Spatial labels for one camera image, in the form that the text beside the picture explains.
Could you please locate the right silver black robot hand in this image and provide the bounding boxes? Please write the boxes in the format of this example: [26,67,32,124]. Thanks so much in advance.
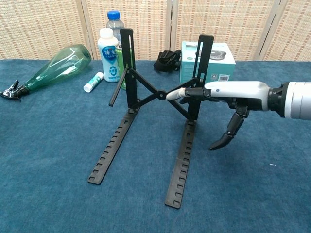
[166,81,270,151]

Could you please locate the black folding laptop stand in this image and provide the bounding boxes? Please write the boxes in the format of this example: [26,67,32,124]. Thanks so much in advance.
[87,28,214,209]

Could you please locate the teal product box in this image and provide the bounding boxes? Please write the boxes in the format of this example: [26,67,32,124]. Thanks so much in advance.
[179,41,237,84]

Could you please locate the blue felt table cover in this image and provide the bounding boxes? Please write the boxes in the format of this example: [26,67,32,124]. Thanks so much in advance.
[0,59,311,233]

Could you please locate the green drink can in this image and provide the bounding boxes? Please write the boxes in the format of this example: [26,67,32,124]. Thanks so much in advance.
[115,43,134,91]

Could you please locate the white yogurt drink bottle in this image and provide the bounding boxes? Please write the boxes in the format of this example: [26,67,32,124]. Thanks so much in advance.
[97,28,121,83]

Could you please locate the clear water bottle blue cap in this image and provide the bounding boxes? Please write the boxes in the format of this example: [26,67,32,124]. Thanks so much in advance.
[106,10,126,46]

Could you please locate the small white green tube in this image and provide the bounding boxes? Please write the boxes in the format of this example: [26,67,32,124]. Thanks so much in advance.
[83,71,104,93]

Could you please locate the green plastic spray bottle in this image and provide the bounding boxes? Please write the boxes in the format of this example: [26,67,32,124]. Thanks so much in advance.
[0,44,92,102]

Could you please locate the woven bamboo folding screen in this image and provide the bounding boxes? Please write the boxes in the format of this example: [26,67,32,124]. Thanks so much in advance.
[0,0,311,62]

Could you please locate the black strap bundle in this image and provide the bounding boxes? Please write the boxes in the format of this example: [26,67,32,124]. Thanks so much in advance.
[153,49,182,73]

